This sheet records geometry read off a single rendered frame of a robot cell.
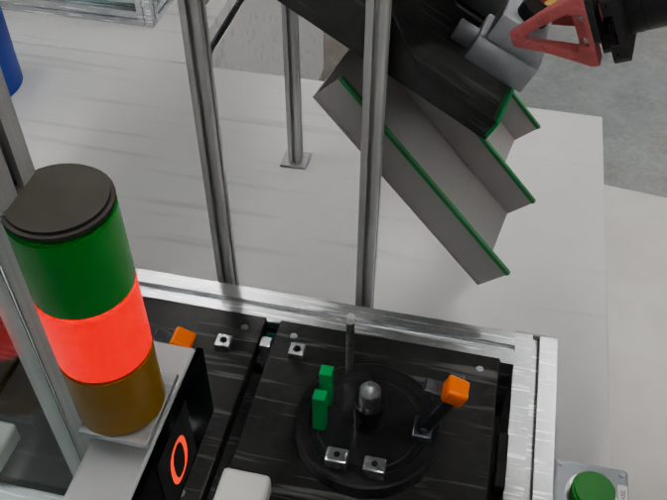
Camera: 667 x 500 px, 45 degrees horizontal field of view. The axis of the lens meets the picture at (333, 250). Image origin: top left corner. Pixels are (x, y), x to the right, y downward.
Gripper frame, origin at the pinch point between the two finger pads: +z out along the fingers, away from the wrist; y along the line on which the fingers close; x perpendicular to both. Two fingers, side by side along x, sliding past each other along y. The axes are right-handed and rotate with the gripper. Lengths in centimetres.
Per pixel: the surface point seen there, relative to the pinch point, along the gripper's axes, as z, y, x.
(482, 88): 5.9, -0.1, 5.7
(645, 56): 30, -226, 128
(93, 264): 6, 49, -16
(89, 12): 95, -49, -1
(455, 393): 6.7, 27.0, 19.4
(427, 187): 12.8, 5.7, 12.6
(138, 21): 86, -50, 4
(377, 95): 12.1, 8.7, -0.5
